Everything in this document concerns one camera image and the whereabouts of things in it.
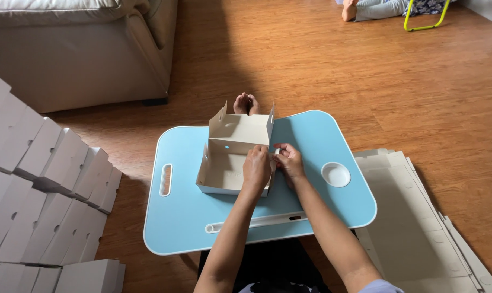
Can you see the pile of flat cardboard sheets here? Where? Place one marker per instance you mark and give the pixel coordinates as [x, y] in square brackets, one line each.
[412, 228]

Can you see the person's left fingers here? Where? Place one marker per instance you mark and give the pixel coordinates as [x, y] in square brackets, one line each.
[262, 150]

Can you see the person's left hand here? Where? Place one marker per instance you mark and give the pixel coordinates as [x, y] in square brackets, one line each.
[255, 171]

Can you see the person's right hand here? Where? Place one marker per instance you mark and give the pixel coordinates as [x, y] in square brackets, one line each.
[290, 164]

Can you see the stack of folded white boxes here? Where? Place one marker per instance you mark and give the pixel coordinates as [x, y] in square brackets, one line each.
[38, 199]

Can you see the yellow-green metal frame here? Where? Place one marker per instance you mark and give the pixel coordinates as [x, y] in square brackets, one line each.
[424, 18]

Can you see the beige sofa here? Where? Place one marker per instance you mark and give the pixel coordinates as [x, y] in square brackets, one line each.
[79, 49]

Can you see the person's lilac sleeve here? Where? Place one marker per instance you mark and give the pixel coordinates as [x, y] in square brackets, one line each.
[379, 287]

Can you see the dark floral cloth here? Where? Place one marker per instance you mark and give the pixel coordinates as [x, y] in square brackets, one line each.
[427, 6]

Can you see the person's feet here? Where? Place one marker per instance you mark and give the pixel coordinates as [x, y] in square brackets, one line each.
[246, 104]

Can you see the person's black trousers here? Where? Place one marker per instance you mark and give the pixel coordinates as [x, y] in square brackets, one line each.
[266, 264]

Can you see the light blue lap table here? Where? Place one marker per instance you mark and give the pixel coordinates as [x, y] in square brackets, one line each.
[189, 211]

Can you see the half-folded cardboard box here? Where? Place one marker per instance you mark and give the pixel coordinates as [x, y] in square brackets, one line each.
[231, 156]

